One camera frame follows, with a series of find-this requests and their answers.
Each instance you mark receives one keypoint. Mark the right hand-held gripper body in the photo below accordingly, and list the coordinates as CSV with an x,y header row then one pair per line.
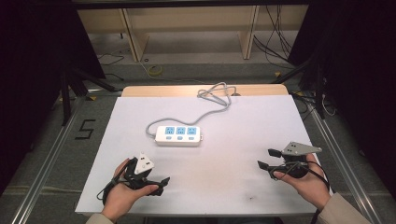
x,y
297,158

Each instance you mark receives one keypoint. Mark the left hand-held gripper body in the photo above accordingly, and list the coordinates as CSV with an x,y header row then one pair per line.
x,y
141,169

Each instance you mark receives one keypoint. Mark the person's right hand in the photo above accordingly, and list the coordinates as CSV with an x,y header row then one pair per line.
x,y
306,183

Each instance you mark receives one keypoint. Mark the person's left hand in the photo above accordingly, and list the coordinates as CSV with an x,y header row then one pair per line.
x,y
126,191

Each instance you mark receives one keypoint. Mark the black metal stand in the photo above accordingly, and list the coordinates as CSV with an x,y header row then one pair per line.
x,y
79,90
306,77

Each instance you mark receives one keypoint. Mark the yellow tape roll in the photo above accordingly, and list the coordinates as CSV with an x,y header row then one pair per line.
x,y
155,69

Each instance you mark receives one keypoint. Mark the wooden shelf unit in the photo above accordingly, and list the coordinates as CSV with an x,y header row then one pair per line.
x,y
186,29

